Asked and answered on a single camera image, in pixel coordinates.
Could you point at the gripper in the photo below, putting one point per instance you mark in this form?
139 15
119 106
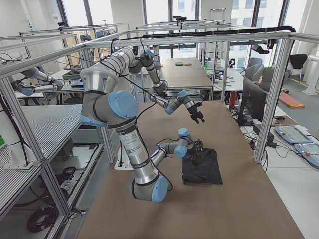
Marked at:
193 110
193 152

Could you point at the black t-shirt with logo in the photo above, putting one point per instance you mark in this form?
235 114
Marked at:
204 169

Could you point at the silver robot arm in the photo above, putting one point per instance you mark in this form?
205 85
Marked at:
146 59
104 105

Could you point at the black Huawei monitor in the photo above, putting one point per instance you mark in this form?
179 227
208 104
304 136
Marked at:
252 104

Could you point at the teach pendant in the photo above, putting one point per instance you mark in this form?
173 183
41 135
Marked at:
292 135
310 152

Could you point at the aluminium frame post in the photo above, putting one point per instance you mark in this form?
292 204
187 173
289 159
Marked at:
274 92

